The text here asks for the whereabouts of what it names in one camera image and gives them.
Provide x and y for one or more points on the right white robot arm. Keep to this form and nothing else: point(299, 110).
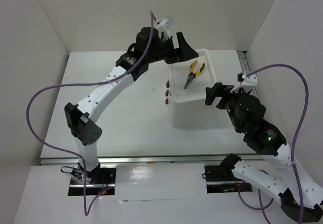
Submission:
point(299, 196)

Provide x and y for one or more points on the right side aluminium rail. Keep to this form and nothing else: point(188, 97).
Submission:
point(242, 57)

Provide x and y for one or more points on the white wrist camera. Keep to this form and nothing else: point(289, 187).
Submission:
point(247, 83)
point(163, 27)

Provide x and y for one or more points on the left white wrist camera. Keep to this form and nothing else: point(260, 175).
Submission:
point(163, 27)

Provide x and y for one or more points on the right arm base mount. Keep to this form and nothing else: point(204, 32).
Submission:
point(217, 182)

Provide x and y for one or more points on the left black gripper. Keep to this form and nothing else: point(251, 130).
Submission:
point(183, 53)

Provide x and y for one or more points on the aluminium rail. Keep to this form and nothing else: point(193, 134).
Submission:
point(140, 159)
point(242, 57)

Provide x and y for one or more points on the white drawer cabinet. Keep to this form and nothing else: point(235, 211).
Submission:
point(187, 108)

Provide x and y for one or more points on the yellow black pliers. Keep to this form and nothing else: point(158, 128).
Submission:
point(192, 74)

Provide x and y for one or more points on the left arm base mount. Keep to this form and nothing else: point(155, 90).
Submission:
point(104, 181)

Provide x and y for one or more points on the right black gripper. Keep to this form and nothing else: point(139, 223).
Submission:
point(218, 89)

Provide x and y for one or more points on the front aluminium rail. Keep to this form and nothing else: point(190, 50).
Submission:
point(140, 159)

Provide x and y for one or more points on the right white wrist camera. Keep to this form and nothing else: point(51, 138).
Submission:
point(247, 83)

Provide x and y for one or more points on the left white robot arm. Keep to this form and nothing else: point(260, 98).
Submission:
point(151, 45)

